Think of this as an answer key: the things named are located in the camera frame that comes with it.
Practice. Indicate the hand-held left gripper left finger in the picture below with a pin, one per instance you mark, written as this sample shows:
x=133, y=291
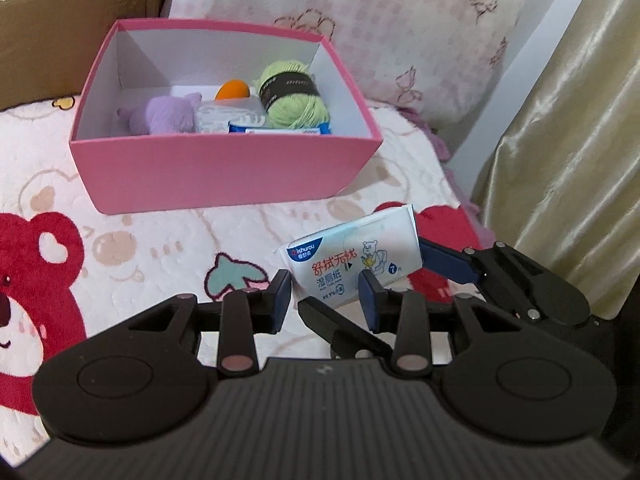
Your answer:
x=281, y=302

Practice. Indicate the purple plush toy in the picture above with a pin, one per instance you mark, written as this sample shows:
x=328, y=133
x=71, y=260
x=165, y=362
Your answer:
x=165, y=112

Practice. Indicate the green yarn ball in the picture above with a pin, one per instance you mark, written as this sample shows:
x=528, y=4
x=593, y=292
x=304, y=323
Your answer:
x=295, y=107

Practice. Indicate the pink plaid pillow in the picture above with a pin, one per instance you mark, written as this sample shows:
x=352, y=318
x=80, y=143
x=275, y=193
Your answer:
x=400, y=25

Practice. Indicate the orange ball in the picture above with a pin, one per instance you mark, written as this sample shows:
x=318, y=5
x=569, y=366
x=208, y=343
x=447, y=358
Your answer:
x=232, y=91

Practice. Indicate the gold satin curtain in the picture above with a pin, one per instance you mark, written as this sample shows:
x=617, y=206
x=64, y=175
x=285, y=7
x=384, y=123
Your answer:
x=575, y=135

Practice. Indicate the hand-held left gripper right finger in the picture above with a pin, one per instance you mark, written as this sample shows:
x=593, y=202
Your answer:
x=370, y=302

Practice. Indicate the brown cushion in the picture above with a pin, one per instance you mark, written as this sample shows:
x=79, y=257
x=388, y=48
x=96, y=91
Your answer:
x=60, y=35

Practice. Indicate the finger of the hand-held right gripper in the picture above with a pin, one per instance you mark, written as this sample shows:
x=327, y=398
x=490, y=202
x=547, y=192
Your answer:
x=445, y=260
x=345, y=335

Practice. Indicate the pink cardboard box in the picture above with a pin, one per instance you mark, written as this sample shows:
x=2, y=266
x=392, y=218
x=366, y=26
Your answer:
x=215, y=175

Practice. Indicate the white wet wipes packet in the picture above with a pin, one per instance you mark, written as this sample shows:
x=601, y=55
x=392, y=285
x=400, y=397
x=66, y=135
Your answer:
x=340, y=255

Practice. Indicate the red bear printed blanket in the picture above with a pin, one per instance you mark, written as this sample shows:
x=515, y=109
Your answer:
x=150, y=250

